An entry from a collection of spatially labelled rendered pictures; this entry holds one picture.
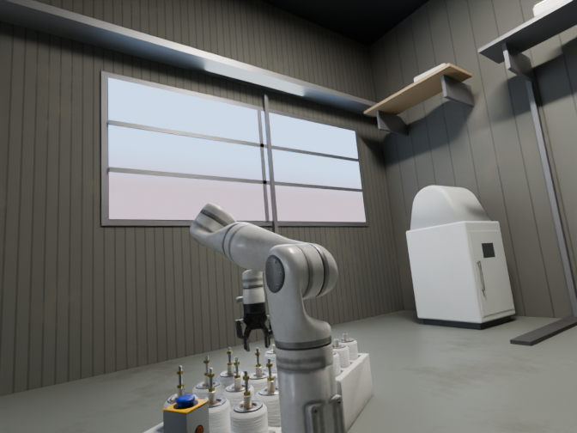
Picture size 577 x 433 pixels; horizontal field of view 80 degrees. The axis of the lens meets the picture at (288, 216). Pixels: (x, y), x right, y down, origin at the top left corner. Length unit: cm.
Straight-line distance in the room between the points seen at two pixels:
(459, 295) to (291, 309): 276
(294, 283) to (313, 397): 16
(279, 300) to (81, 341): 237
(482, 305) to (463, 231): 60
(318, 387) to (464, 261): 269
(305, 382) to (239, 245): 29
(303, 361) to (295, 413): 7
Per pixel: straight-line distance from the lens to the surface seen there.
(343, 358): 156
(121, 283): 284
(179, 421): 88
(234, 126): 342
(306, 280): 54
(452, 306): 329
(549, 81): 393
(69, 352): 284
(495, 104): 406
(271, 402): 108
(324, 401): 58
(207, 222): 91
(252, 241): 69
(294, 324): 54
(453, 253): 322
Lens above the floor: 59
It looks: 9 degrees up
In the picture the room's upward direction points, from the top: 5 degrees counter-clockwise
